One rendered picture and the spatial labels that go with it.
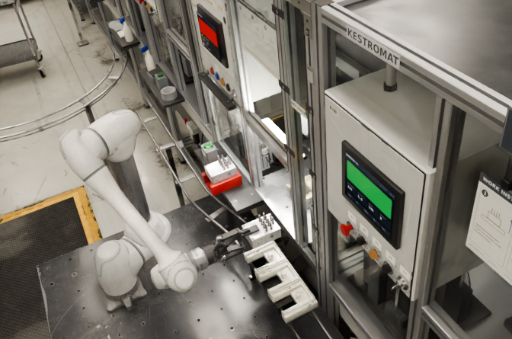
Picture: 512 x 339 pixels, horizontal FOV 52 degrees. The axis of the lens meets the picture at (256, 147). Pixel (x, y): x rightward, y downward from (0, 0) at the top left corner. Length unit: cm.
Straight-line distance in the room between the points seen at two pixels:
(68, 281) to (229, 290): 78
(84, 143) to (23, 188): 257
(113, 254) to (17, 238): 183
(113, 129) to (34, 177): 261
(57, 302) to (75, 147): 89
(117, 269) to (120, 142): 58
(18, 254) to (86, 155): 206
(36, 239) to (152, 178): 92
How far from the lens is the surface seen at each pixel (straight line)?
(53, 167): 460
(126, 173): 216
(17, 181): 462
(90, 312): 252
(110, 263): 231
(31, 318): 354
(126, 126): 204
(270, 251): 223
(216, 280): 244
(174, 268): 183
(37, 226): 409
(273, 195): 244
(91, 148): 198
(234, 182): 249
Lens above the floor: 257
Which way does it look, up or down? 38 degrees down
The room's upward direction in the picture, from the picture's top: 8 degrees counter-clockwise
